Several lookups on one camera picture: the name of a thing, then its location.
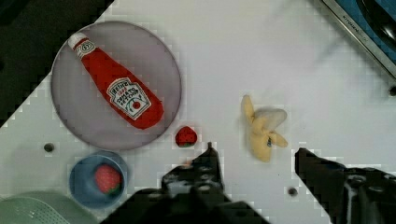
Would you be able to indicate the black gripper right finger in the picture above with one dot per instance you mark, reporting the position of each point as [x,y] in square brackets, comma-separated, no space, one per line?
[348,195]

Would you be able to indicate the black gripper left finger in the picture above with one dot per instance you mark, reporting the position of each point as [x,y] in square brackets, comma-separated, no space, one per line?
[204,170]

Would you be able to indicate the yellow plush banana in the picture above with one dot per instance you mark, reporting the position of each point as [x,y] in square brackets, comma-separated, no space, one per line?
[261,129]

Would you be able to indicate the silver black toaster oven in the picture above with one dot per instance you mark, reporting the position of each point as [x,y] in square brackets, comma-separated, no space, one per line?
[372,24]

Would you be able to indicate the small loose strawberry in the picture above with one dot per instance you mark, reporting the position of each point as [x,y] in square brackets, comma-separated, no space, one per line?
[186,137]

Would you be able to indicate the strawberry in blue bowl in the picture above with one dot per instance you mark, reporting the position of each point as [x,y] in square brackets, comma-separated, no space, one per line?
[107,179]

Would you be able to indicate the red plush ketchup bottle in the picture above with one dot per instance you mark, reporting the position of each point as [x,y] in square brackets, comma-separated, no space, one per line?
[123,91]

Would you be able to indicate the blue small bowl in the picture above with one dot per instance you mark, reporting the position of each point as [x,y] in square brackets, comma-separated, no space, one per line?
[82,184]

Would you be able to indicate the grey round plate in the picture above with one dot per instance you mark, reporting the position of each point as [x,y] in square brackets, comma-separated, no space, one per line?
[82,108]

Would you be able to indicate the green perforated colander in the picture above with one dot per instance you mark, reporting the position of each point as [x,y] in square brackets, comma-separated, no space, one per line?
[43,207]

